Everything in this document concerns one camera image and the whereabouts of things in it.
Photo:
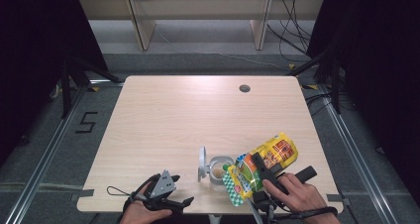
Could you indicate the black tape figure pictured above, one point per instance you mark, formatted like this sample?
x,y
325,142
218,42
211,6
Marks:
x,y
84,131

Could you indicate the clear jar with grey lid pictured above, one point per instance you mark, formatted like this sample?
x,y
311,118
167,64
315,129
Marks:
x,y
202,164

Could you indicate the black curtain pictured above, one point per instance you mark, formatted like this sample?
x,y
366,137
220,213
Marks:
x,y
389,68
26,52

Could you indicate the small black object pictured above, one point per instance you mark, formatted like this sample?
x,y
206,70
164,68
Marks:
x,y
379,150

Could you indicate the beige seasoning granules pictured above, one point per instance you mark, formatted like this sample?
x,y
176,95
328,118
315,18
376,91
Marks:
x,y
218,173

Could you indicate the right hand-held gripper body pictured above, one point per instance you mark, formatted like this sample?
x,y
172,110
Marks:
x,y
264,204

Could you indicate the black metal stand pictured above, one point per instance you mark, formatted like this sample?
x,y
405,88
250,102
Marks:
x,y
336,85
66,95

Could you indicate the person's left hand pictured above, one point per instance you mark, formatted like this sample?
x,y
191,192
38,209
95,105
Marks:
x,y
138,214

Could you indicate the yellow seasoning pouch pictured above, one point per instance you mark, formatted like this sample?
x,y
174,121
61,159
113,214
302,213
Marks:
x,y
280,148

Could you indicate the metal floor rail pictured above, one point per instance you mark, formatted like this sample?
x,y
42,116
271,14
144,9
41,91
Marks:
x,y
49,151
358,151

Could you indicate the person's right hand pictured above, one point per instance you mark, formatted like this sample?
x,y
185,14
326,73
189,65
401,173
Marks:
x,y
300,194

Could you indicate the yellow black tape piece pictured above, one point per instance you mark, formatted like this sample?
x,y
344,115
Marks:
x,y
310,86
291,66
94,89

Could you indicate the beige wooden desk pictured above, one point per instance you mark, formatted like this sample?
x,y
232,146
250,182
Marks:
x,y
198,6

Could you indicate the grey tape piece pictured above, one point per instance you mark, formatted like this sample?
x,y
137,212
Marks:
x,y
335,198
82,194

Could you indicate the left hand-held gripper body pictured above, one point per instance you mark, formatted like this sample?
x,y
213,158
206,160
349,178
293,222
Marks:
x,y
163,184

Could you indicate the white rounded object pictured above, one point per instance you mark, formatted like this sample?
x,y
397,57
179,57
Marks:
x,y
214,219

